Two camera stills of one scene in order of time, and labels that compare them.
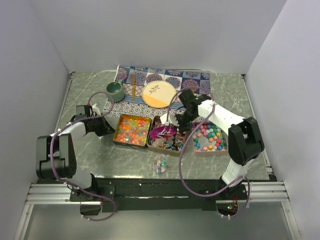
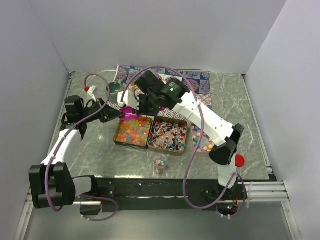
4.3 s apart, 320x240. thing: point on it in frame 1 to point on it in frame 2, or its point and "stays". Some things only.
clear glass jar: x=160 y=164 stays
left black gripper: x=105 y=129 to x=108 y=113
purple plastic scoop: x=162 y=131 to x=127 y=113
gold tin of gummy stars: x=132 y=131 stays
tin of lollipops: x=164 y=139 stays
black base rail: x=157 y=194 stays
